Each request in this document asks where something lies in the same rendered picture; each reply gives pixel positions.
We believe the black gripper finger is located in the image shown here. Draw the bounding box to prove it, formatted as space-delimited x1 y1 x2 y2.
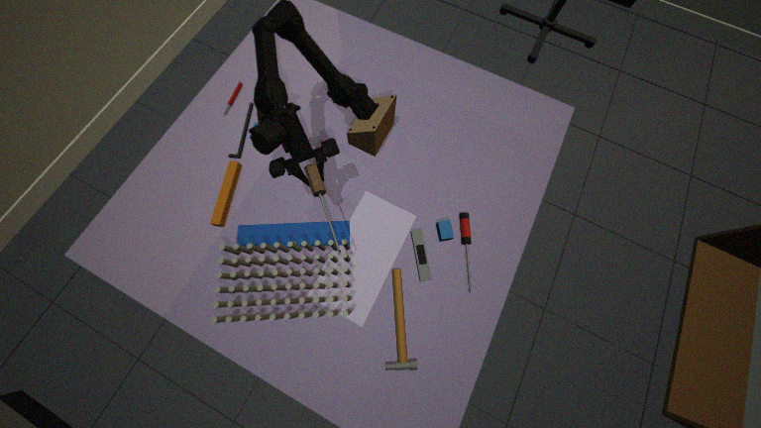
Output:
316 158 327 181
287 163 310 186

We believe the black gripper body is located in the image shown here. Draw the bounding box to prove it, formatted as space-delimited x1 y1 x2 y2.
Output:
269 130 340 178

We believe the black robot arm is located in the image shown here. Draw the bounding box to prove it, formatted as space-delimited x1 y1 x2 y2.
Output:
249 0 379 155

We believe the brown flat bar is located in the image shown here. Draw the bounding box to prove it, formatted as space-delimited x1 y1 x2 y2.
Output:
209 161 241 227

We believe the red-handled screwdriver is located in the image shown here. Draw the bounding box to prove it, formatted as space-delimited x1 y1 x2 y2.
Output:
223 82 243 116

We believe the hammer with wooden handle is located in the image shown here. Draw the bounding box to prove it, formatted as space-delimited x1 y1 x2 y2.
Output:
385 269 418 370

